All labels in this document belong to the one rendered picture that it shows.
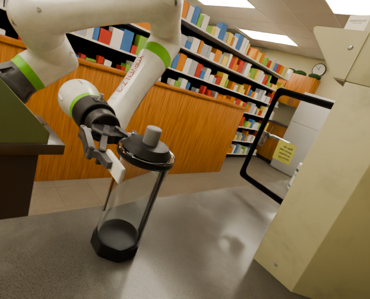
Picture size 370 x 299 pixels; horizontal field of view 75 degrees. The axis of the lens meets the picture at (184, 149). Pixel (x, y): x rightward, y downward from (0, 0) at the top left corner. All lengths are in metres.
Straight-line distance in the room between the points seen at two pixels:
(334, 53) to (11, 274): 0.73
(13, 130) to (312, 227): 0.87
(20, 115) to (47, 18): 0.30
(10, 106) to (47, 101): 1.39
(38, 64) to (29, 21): 0.15
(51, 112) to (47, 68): 1.35
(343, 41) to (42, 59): 0.86
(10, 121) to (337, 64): 0.88
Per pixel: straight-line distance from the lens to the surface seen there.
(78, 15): 0.88
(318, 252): 0.64
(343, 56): 0.63
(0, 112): 0.90
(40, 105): 2.28
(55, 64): 0.99
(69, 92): 0.70
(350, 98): 0.61
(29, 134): 0.94
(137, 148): 0.41
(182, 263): 0.59
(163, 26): 0.92
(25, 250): 0.55
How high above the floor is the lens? 1.32
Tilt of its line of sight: 17 degrees down
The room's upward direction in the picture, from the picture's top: 20 degrees clockwise
